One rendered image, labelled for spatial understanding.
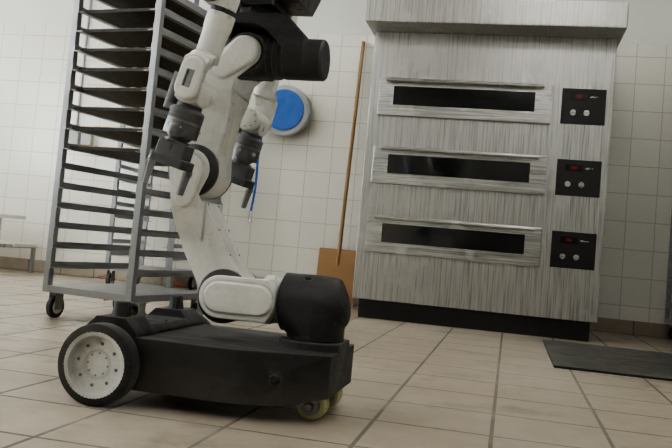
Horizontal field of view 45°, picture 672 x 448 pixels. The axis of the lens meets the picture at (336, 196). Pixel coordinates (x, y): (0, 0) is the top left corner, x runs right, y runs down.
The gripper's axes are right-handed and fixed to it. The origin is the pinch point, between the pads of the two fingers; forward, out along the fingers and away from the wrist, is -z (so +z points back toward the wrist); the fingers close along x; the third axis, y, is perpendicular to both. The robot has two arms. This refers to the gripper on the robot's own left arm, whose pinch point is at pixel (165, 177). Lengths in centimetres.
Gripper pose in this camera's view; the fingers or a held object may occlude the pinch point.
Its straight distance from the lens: 208.7
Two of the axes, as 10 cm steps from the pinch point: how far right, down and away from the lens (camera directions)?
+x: -9.0, -3.1, 3.2
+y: -3.0, -1.0, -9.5
